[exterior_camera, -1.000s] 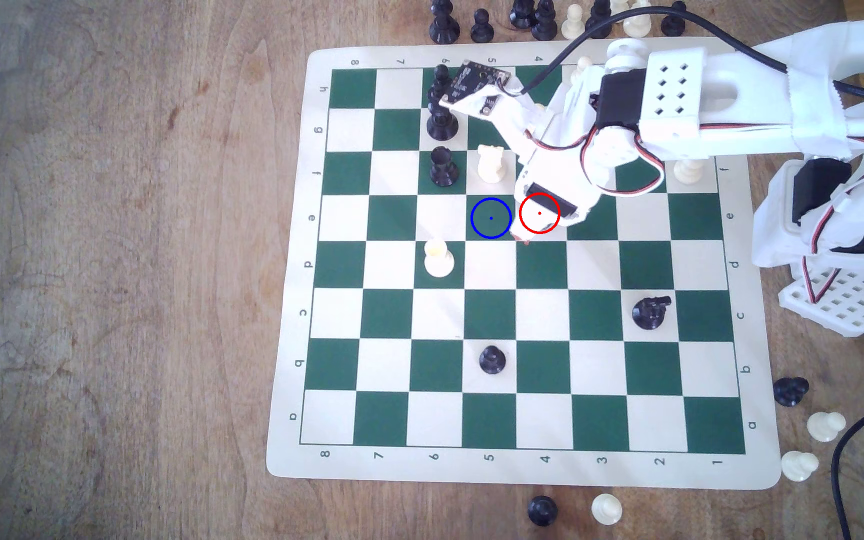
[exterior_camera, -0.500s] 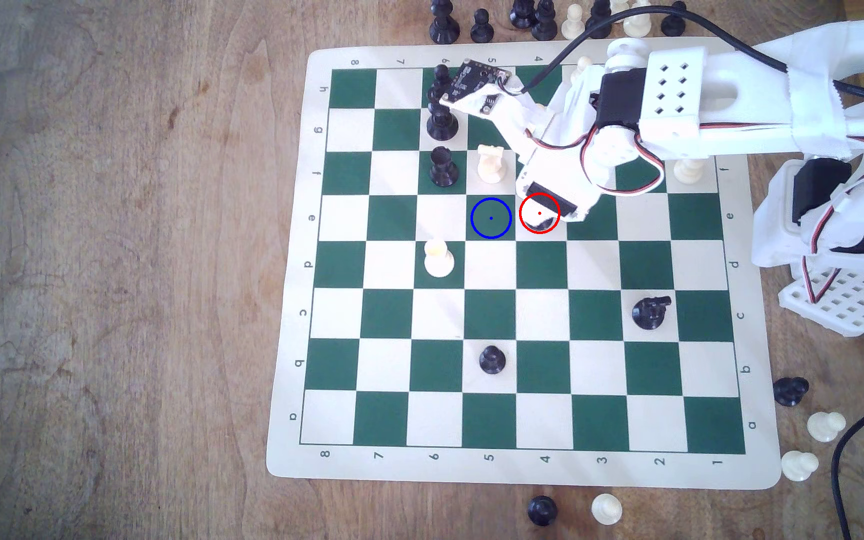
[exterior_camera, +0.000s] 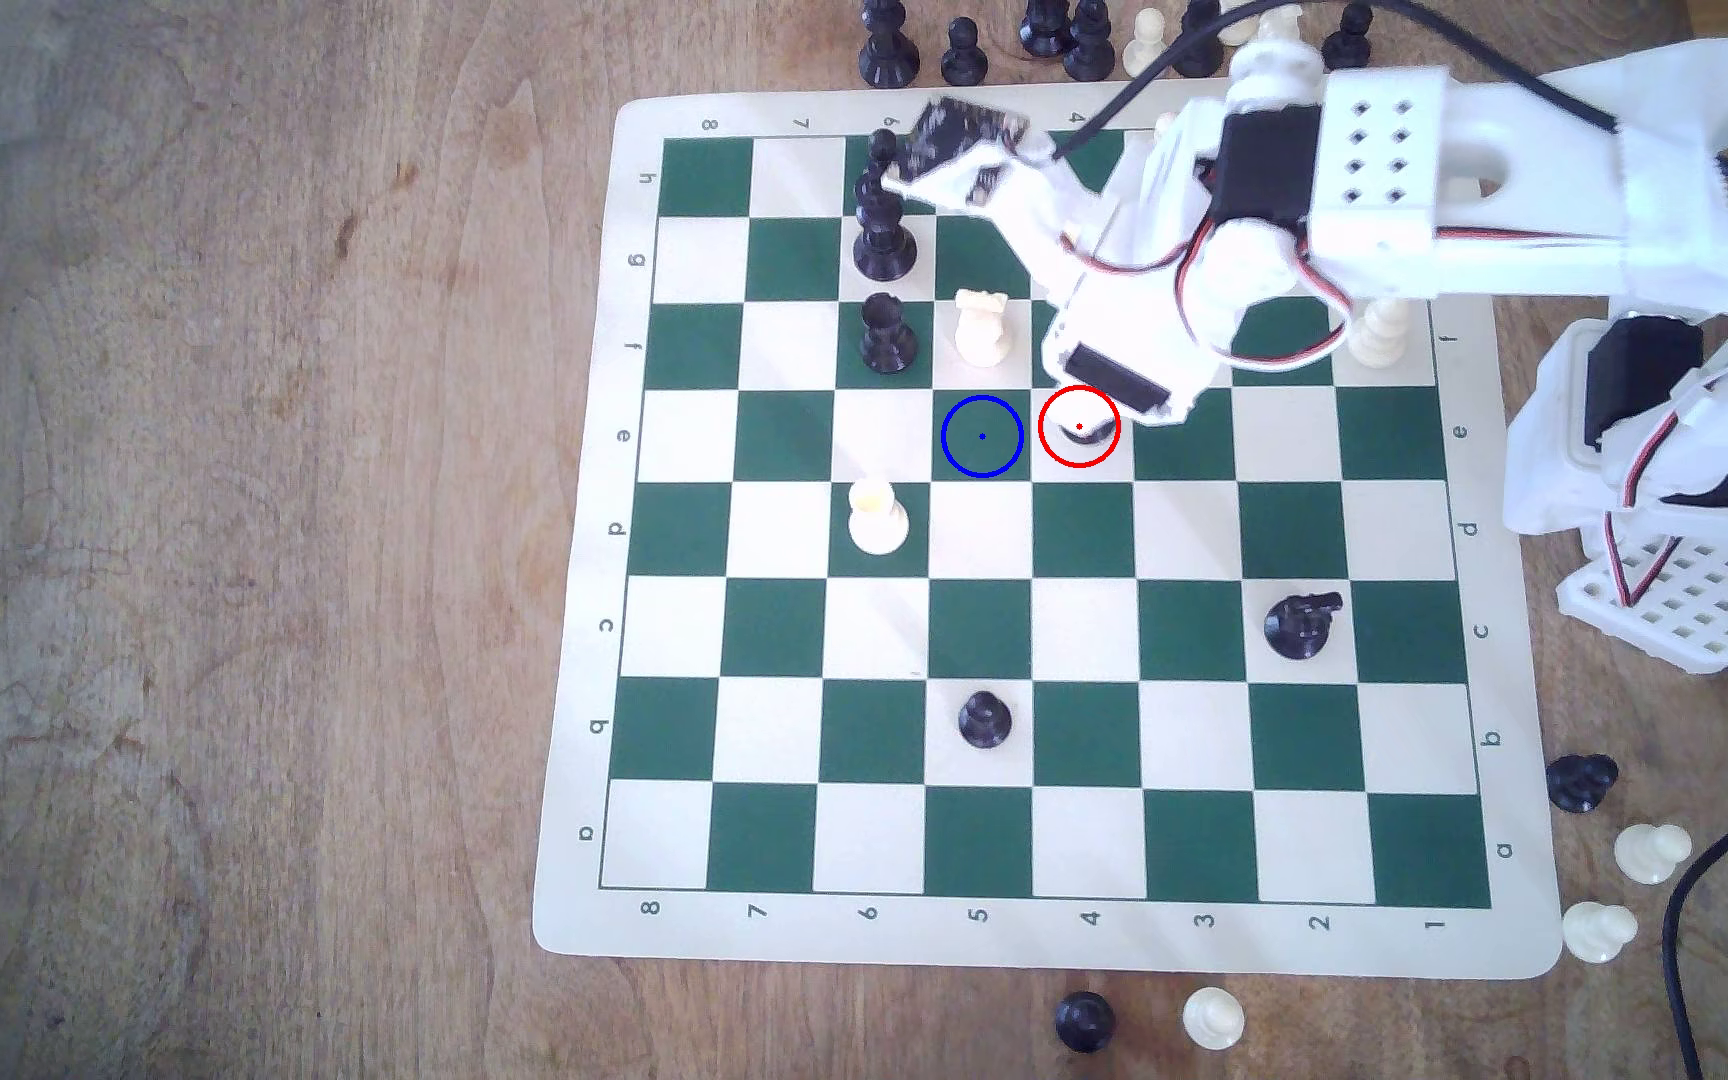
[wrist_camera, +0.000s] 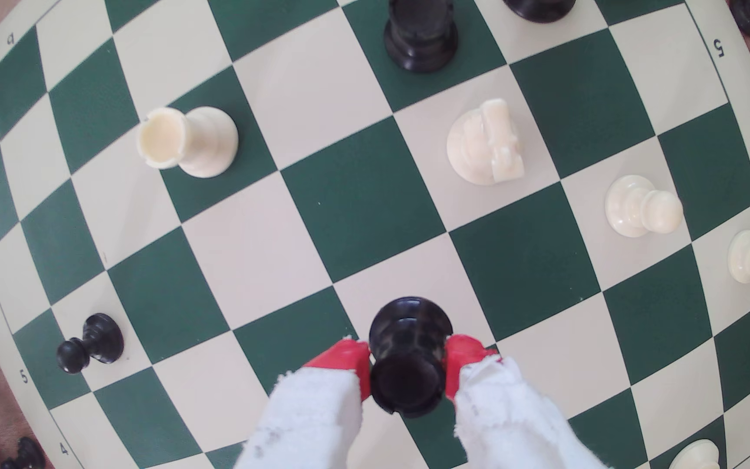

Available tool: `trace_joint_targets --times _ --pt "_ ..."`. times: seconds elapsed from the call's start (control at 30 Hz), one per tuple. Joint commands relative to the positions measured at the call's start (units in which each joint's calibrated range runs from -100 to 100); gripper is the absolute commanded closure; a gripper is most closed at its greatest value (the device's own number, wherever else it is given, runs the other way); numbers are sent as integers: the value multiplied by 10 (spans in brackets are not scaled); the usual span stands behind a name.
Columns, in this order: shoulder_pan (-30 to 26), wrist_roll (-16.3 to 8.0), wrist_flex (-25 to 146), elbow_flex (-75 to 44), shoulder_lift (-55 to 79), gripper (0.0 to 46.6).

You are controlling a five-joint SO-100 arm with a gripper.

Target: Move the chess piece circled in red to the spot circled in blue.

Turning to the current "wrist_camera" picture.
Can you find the white queen chess piece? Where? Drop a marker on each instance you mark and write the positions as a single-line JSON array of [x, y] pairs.
[[697, 457]]

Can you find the tall black chess piece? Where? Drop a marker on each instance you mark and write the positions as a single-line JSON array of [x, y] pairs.
[[540, 8]]

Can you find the black rook chess piece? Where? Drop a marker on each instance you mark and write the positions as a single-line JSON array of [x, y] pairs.
[[407, 365], [420, 39]]

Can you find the white rook chess piece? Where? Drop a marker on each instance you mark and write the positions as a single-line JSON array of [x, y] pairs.
[[199, 140]]

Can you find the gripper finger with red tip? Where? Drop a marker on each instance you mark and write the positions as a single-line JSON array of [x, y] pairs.
[[310, 417], [505, 423]]

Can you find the green and cream chess mat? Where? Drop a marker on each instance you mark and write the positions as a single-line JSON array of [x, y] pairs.
[[362, 195]]

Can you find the white knight chess piece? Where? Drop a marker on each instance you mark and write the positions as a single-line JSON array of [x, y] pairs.
[[479, 146]]

